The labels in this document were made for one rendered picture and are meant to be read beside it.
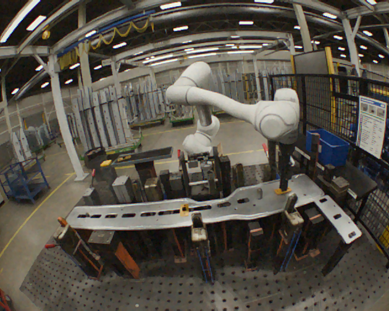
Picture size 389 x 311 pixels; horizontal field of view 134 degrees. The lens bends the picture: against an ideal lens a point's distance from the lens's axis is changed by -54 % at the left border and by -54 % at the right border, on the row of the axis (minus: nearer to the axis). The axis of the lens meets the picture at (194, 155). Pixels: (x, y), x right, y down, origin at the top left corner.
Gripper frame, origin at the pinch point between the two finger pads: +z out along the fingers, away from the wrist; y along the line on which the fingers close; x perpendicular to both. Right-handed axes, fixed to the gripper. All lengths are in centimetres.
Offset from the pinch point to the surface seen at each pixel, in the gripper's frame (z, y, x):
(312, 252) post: 34.2, 23.0, 14.5
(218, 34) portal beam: -234, -587, 103
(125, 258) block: 16, 18, -76
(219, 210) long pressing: 4.7, 3.4, -31.4
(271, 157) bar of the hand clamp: -6.8, -14.7, -0.4
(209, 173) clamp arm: -4.2, -13.6, -32.9
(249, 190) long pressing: 4.7, -6.1, -15.2
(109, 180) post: 0, -30, -96
